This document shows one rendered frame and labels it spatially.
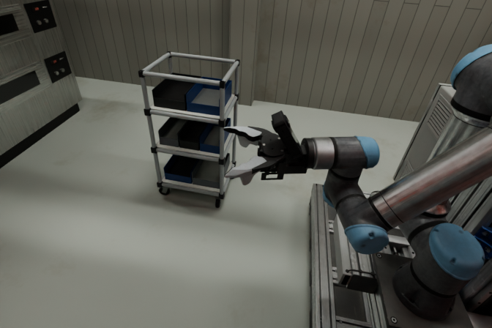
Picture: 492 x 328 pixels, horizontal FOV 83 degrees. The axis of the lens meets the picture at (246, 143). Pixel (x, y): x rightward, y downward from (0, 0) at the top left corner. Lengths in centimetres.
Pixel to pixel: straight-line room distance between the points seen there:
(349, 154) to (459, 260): 36
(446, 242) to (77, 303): 172
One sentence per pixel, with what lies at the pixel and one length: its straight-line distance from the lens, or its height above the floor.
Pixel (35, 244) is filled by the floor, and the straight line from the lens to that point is 228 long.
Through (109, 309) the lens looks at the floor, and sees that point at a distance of 185.
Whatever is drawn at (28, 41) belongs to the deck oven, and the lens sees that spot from 310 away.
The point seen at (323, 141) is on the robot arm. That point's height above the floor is 125.
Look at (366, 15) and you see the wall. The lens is 334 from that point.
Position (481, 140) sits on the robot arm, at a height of 134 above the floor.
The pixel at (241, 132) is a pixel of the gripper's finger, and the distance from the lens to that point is 65.
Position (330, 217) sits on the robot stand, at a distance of 193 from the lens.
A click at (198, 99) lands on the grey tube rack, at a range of 182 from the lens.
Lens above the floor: 159
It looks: 35 degrees down
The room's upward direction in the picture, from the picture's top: 4 degrees clockwise
